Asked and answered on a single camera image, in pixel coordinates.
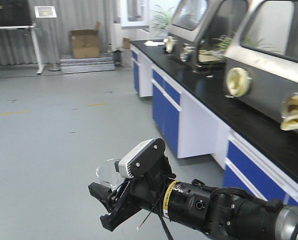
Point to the white standing desk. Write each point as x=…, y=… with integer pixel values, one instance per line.
x=17, y=15

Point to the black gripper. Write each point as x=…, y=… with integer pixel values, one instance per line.
x=133, y=195

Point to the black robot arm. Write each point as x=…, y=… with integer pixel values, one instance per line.
x=227, y=213

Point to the steel glove box far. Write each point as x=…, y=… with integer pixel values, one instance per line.
x=200, y=31

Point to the sign stand with round base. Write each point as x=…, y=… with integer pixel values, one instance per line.
x=48, y=12

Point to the steel glove box near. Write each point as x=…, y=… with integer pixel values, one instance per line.
x=262, y=61

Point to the clear glass beaker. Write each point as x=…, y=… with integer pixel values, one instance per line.
x=107, y=175

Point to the green potted plant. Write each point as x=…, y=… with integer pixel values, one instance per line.
x=161, y=19

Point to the brown cardboard box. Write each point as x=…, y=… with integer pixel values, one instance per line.
x=85, y=42

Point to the steel glove box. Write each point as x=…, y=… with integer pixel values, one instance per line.
x=262, y=61
x=200, y=31

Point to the blue white lab bench cabinets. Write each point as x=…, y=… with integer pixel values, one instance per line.
x=196, y=118

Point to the metal floor grating stack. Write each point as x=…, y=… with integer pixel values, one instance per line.
x=71, y=65

